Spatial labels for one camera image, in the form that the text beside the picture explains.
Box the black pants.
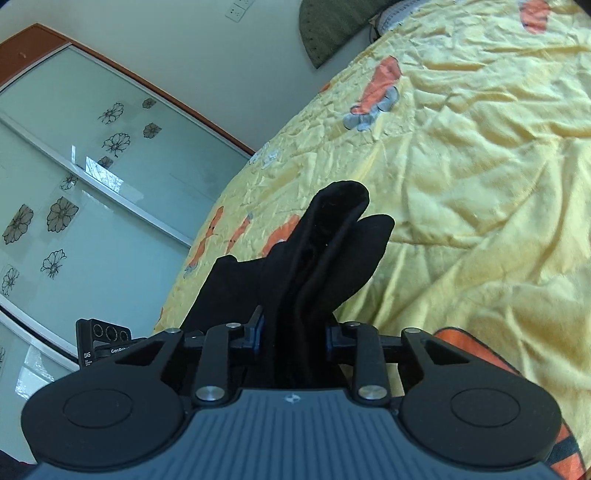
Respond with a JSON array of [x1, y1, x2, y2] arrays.
[[178, 181, 397, 389]]

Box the green padded headboard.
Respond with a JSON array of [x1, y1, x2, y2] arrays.
[[298, 0, 408, 70]]

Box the glass sliding wardrobe door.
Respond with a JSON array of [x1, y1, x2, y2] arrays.
[[0, 23, 257, 402]]

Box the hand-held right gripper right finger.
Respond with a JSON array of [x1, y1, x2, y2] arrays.
[[325, 320, 468, 406]]

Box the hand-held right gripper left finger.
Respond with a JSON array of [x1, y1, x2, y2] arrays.
[[113, 305, 266, 407]]

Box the yellow printed bedsheet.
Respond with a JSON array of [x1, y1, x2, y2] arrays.
[[152, 0, 591, 480]]

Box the white wall socket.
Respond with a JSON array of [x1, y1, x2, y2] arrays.
[[225, 0, 256, 22]]

